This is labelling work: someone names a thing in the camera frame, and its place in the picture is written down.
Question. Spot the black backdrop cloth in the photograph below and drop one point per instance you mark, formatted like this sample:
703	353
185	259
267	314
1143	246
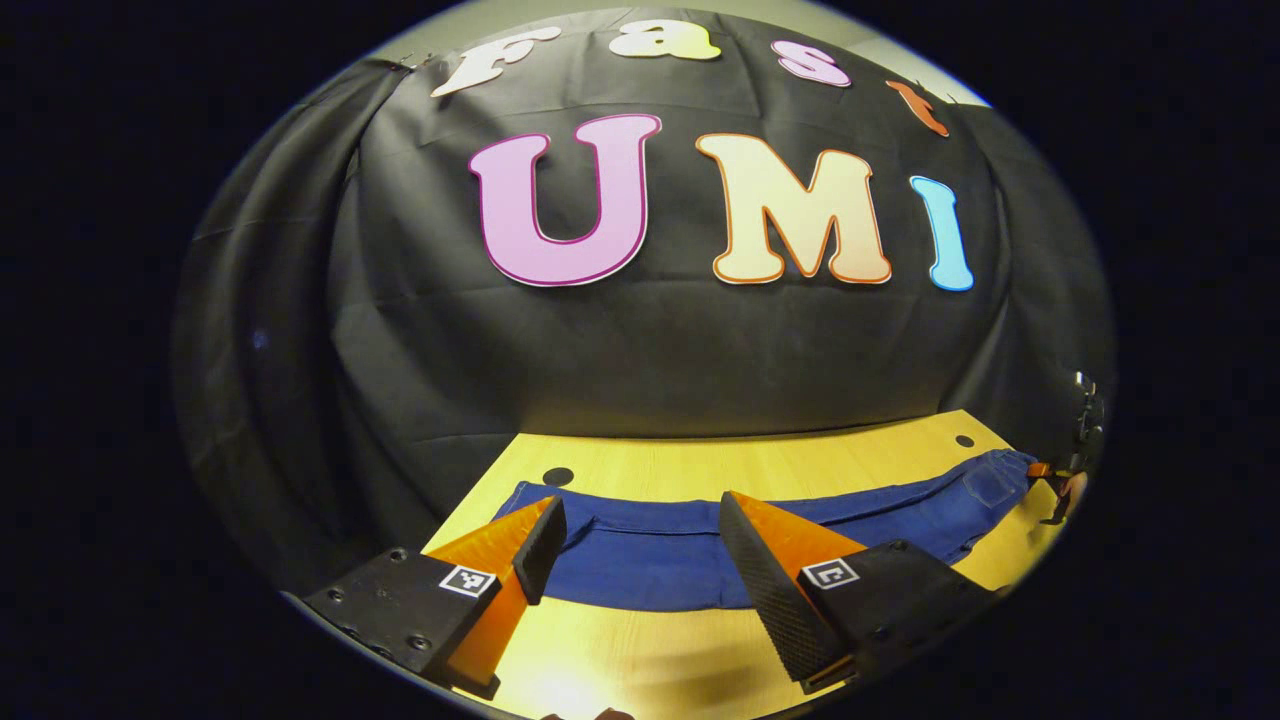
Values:
620	360

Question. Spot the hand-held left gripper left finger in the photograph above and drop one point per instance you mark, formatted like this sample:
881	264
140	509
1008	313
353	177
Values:
540	545

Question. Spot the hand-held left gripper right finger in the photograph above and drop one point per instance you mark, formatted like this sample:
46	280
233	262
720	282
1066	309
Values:
770	590

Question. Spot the blue jeans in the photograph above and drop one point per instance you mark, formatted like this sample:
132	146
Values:
680	550

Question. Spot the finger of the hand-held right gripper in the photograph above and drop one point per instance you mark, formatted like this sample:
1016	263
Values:
1039	469

